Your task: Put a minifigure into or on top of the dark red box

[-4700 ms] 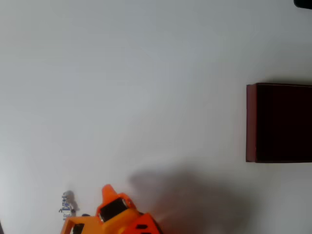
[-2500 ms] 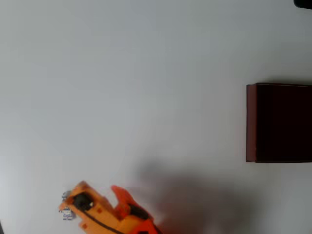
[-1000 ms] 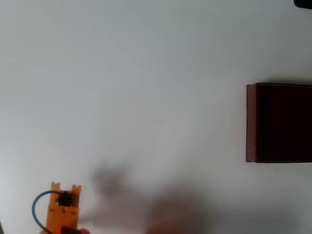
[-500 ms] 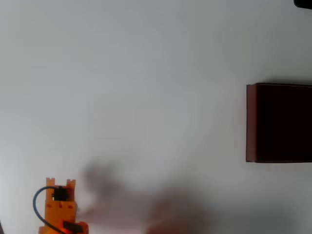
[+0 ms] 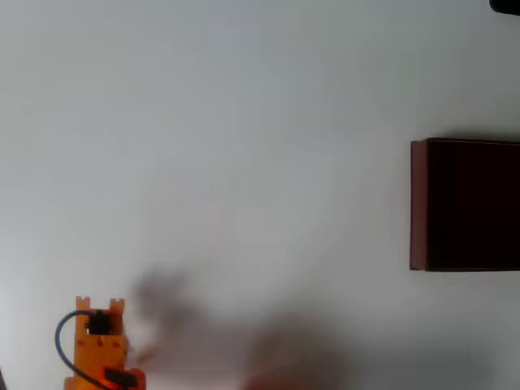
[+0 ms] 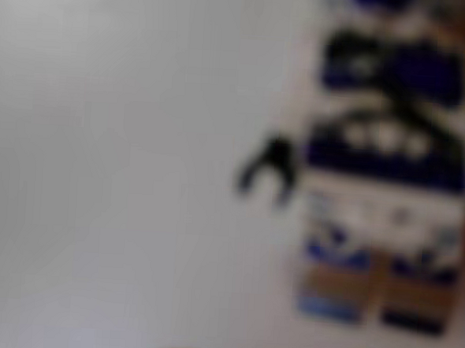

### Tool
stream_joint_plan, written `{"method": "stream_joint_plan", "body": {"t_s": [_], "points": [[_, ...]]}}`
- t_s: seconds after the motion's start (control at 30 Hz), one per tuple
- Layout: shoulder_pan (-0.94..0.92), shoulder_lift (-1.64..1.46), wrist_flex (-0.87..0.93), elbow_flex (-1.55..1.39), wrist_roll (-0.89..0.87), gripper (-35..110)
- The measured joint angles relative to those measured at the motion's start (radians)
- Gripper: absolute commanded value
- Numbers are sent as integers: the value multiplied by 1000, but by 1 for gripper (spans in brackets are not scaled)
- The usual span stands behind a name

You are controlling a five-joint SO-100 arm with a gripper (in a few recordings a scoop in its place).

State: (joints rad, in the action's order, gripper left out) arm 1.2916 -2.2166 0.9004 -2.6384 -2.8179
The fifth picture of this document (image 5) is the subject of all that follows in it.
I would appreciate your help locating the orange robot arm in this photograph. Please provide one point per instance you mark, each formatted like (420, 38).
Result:
(101, 353)

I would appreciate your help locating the dark red box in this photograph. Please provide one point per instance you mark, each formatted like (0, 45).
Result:
(467, 203)

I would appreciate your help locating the black object at corner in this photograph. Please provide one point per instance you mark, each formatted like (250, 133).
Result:
(507, 5)

